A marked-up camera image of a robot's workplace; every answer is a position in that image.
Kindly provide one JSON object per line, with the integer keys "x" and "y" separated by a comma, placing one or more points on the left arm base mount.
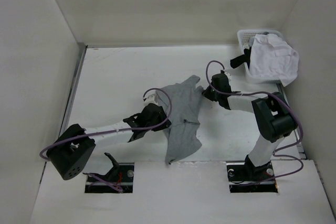
{"x": 118, "y": 180}

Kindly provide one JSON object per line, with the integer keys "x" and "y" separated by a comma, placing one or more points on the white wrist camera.
{"x": 228, "y": 75}
{"x": 150, "y": 97}

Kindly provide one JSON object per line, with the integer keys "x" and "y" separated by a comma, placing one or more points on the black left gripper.
{"x": 162, "y": 126}

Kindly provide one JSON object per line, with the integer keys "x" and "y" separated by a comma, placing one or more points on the white plastic laundry basket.
{"x": 244, "y": 37}

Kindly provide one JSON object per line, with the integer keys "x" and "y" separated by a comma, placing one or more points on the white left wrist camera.
{"x": 150, "y": 97}

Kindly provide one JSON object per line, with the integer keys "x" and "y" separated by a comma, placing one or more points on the white tank top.
{"x": 272, "y": 58}

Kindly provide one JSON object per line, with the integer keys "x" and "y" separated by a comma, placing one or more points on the black tank top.
{"x": 244, "y": 58}

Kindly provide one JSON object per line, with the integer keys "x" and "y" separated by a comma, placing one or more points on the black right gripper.
{"x": 207, "y": 93}

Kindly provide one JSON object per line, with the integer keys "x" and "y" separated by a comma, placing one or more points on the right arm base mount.
{"x": 242, "y": 179}

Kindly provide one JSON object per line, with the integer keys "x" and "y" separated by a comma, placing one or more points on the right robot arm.
{"x": 272, "y": 114}

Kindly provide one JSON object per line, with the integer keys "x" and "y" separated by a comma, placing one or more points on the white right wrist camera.
{"x": 228, "y": 75}

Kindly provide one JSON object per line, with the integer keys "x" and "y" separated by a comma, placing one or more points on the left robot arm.
{"x": 72, "y": 150}

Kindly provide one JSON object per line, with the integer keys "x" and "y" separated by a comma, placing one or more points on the grey tank top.
{"x": 186, "y": 100}

